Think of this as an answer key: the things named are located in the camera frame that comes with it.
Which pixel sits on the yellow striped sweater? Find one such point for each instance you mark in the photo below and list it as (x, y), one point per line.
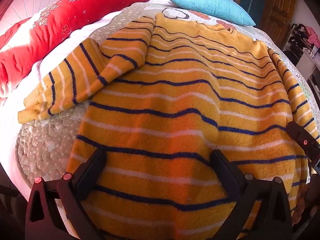
(175, 105)

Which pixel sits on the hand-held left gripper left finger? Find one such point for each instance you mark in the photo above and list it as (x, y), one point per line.
(91, 172)

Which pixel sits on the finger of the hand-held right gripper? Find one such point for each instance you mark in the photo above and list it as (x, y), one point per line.
(301, 140)

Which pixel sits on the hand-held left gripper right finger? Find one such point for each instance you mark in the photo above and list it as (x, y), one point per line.
(222, 171)

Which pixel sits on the quilted heart-print bedspread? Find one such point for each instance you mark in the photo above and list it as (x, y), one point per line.
(50, 142)

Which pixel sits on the cluttered shelf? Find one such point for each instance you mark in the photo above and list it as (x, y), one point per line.
(300, 42)

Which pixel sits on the wooden door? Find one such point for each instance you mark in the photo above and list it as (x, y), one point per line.
(277, 10)

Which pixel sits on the blue pillow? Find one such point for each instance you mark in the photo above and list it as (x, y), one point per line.
(210, 5)

